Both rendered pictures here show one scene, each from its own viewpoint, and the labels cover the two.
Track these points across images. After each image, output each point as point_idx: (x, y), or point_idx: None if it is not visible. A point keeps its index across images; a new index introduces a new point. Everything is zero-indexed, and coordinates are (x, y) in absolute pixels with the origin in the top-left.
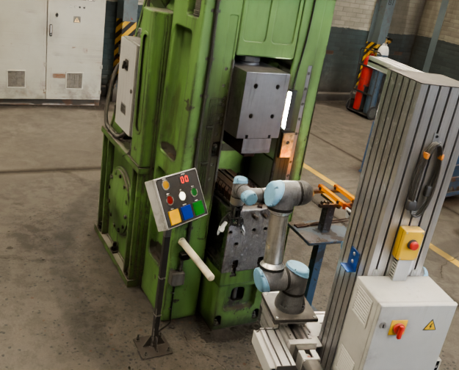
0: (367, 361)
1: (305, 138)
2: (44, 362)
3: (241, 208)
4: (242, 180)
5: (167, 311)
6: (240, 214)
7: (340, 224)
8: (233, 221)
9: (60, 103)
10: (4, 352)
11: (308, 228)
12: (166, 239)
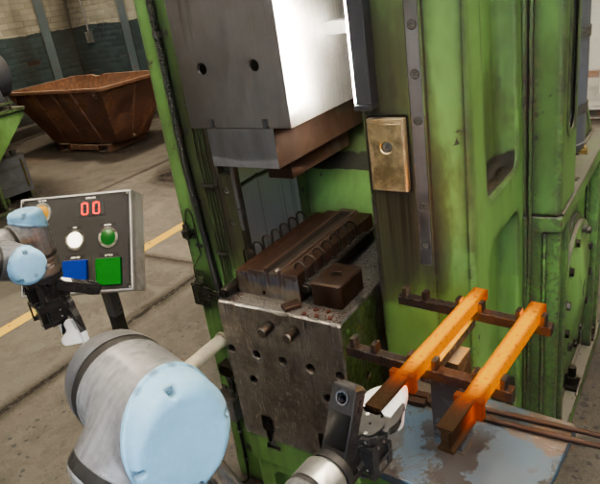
0: None
1: (459, 136)
2: (70, 443)
3: (40, 284)
4: (9, 216)
5: (244, 460)
6: (58, 301)
7: (557, 447)
8: (36, 310)
9: (592, 116)
10: (70, 408)
11: (417, 413)
12: (110, 320)
